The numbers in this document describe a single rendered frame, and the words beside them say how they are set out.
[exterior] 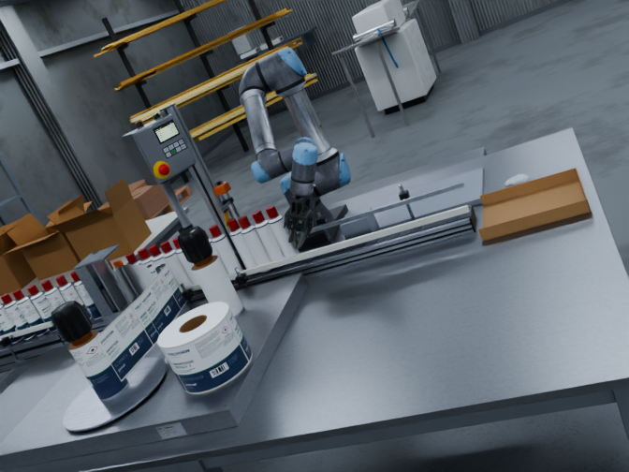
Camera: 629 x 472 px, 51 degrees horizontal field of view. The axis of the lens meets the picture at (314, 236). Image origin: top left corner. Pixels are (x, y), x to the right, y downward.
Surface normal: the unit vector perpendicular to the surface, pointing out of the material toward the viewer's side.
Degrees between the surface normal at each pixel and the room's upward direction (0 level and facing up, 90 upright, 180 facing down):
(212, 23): 90
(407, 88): 90
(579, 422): 0
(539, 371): 0
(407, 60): 90
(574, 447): 0
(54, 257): 91
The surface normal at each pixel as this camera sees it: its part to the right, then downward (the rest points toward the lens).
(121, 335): 0.86, -0.22
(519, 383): -0.39, -0.87
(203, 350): 0.30, 0.20
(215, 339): 0.55, 0.06
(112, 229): -0.18, 0.40
